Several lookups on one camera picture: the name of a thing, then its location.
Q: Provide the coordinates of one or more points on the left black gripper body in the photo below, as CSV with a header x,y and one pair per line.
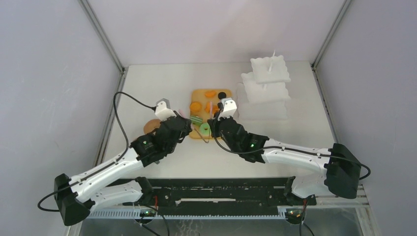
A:
x,y
185,131

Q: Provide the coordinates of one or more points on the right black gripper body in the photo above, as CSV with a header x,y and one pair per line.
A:
x,y
218,132

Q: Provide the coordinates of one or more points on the green frosted donut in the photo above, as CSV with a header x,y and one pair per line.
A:
x,y
204,129

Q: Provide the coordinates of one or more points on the pink handled metal tongs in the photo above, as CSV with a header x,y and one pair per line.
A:
x,y
195,129

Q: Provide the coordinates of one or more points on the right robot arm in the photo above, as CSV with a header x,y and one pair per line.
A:
x,y
335,170

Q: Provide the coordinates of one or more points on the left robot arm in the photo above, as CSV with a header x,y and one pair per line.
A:
x,y
80,195

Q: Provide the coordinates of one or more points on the green layered cake slice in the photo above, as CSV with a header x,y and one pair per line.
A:
x,y
196,120

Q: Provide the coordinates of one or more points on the orange round tart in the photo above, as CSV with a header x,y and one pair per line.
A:
x,y
195,107

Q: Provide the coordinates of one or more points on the orange glazed donut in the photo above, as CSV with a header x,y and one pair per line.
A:
x,y
214,109

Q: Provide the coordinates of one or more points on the white three tier stand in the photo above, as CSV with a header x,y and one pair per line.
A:
x,y
262,94

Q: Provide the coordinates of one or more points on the small orange pastry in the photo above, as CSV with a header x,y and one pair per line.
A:
x,y
208,107

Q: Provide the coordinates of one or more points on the black round cookie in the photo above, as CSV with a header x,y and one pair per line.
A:
x,y
221,95

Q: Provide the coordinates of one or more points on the yellow serving tray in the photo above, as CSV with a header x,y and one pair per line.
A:
x,y
198,95

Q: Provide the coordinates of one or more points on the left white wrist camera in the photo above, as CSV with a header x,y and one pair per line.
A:
x,y
163,110

